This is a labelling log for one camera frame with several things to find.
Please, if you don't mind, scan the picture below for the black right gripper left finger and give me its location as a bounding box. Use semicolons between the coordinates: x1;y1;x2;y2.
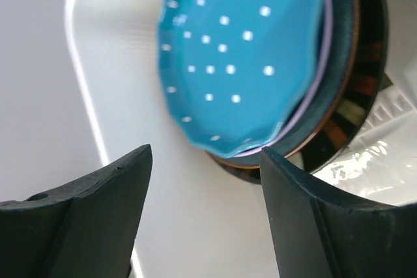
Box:
1;145;152;277

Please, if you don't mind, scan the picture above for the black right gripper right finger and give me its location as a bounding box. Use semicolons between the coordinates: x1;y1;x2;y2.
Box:
260;148;416;277

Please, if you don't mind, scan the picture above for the brown rimmed beige plate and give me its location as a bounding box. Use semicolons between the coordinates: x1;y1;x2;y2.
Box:
224;0;390;184

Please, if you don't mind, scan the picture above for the lilac plastic bear plate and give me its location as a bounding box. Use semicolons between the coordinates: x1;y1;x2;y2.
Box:
235;0;334;158

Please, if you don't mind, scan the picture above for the blue polka dot plate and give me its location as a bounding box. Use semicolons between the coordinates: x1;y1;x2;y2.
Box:
158;0;324;158

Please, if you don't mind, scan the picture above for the dark blue floral plate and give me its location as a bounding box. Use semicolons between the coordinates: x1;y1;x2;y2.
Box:
271;0;360;157

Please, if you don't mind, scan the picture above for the white plastic bin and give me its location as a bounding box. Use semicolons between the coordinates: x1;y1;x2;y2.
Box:
1;0;416;277

